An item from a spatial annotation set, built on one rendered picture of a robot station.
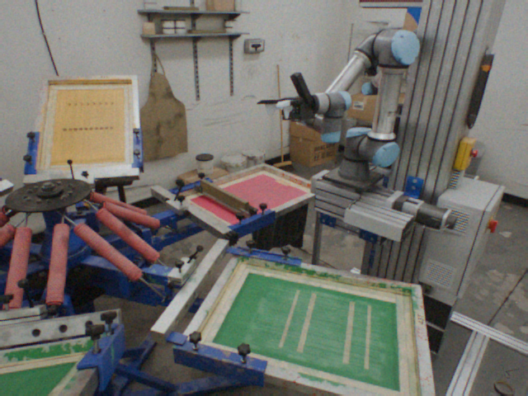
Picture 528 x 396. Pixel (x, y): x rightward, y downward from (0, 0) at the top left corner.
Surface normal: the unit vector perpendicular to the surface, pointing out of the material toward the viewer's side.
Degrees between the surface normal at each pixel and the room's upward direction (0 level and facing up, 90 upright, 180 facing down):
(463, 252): 90
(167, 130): 89
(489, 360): 0
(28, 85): 90
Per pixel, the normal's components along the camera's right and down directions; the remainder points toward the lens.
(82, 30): 0.68, 0.34
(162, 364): 0.02, -0.89
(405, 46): 0.45, 0.28
